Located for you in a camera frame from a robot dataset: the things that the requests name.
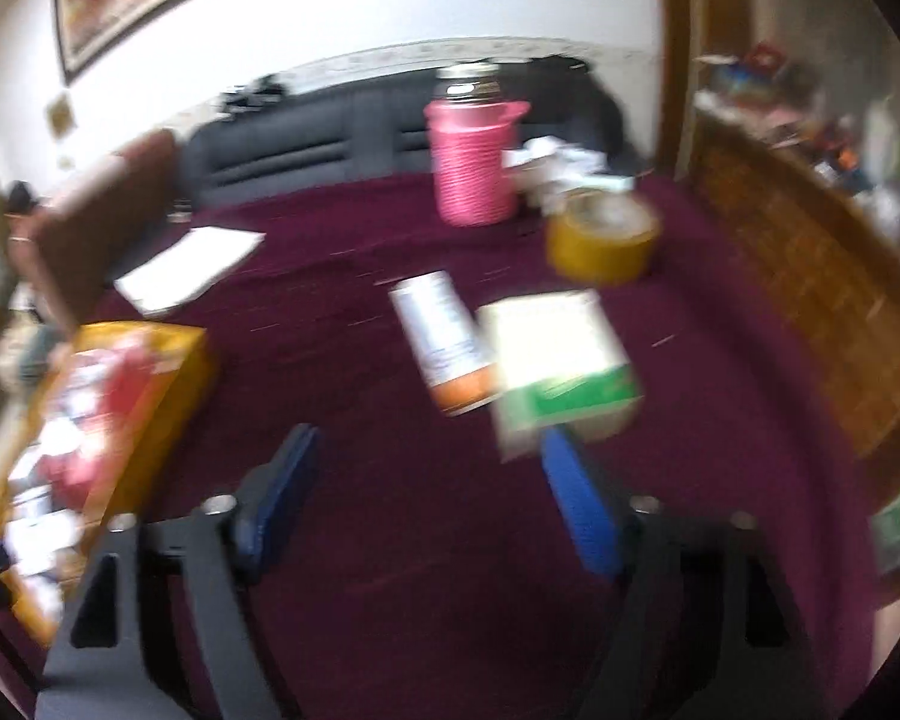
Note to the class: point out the black sofa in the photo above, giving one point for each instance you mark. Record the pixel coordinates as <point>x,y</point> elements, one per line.
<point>307,135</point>

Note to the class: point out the small wall frame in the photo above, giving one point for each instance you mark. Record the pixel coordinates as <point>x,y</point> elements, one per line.
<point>58,116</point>

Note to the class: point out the pink thermos flask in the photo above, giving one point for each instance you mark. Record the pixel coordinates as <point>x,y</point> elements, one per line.
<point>469,165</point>

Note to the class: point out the gold cardboard box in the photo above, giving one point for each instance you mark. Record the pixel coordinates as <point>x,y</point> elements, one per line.
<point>165,405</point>

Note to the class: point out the brown chair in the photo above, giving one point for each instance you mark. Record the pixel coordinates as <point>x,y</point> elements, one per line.
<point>97,217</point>

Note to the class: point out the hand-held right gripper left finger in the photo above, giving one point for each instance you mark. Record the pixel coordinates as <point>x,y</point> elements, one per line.
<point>285,487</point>

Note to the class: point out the black bag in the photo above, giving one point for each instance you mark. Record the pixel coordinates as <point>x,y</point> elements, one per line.
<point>592,120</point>

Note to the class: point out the brown tape roll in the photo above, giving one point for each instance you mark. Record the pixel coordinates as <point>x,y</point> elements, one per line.
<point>592,255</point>

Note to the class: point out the wooden cabinet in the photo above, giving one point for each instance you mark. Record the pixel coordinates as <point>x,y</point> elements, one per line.
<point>795,277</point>

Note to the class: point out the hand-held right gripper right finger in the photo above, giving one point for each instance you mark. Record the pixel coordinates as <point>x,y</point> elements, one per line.
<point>581,502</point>

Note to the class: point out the white paper sheet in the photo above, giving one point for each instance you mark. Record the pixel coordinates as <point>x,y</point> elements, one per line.
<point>187,266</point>

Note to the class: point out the green and white box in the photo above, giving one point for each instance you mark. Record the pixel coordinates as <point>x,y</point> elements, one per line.
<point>555,360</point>

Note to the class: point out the pile of assorted clutter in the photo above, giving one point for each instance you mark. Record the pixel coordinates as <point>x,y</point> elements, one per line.
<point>832,135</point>

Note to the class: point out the black gadget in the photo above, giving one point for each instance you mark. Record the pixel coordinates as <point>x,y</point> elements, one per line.
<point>251,97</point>

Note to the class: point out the crumpled white tissues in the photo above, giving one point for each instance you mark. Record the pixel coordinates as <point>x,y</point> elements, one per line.
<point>562,157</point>

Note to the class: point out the white box orange end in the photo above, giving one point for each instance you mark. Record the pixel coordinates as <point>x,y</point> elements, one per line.
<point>442,345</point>

